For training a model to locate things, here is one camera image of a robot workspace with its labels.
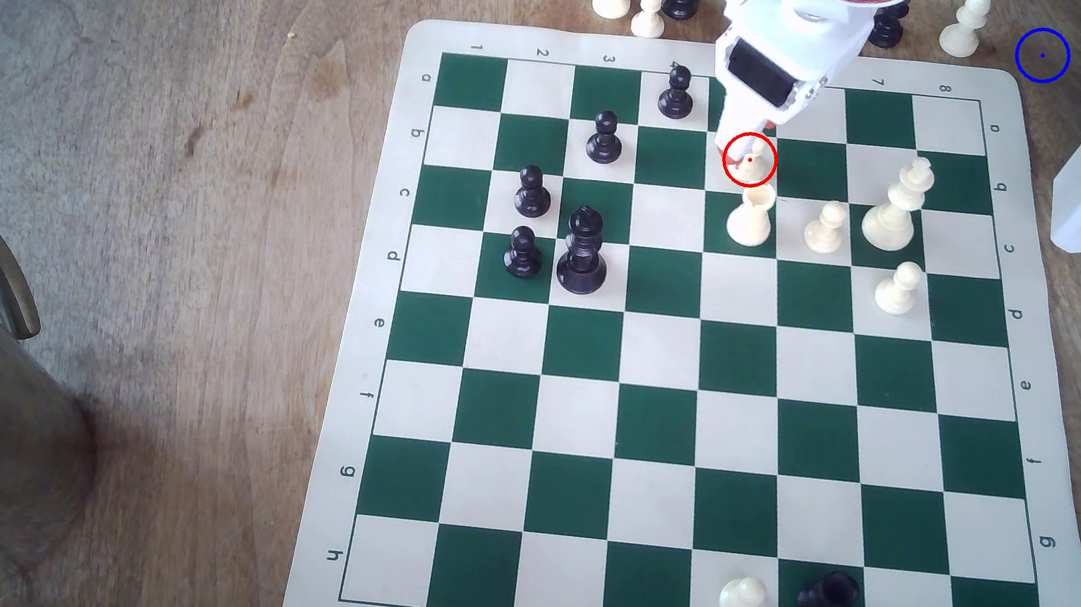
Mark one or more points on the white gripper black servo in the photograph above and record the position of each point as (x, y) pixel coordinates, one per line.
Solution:
(766, 81)

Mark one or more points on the green and white chess mat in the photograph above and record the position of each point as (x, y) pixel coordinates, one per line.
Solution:
(589, 419)

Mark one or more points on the white king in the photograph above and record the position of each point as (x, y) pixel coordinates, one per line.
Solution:
(894, 215)

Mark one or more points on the black bishop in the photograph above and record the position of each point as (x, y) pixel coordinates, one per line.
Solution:
(889, 29)

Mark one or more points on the black rook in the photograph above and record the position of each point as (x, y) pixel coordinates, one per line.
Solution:
(827, 601)

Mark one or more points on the black queen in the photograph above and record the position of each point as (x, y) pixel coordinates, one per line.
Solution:
(582, 258)

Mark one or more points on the black pawn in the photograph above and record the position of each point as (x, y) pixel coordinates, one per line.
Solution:
(676, 97)
(532, 196)
(522, 257)
(604, 142)

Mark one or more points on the white pawn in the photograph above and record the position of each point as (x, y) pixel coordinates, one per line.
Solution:
(648, 16)
(899, 291)
(743, 602)
(754, 165)
(825, 229)

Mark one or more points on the white bishop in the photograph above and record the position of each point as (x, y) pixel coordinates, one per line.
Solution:
(964, 29)

